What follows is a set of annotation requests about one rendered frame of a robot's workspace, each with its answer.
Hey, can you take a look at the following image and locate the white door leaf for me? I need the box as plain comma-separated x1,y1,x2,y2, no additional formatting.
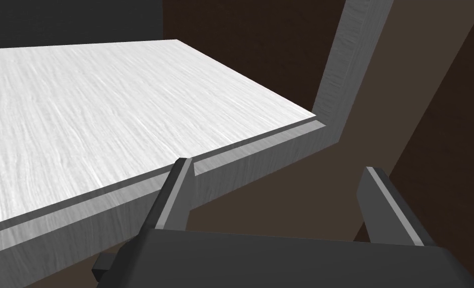
0,38,317,230

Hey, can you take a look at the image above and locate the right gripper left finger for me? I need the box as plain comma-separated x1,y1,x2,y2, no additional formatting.
142,157,197,232

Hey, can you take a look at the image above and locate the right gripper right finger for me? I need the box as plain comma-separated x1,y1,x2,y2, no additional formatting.
356,165,436,247

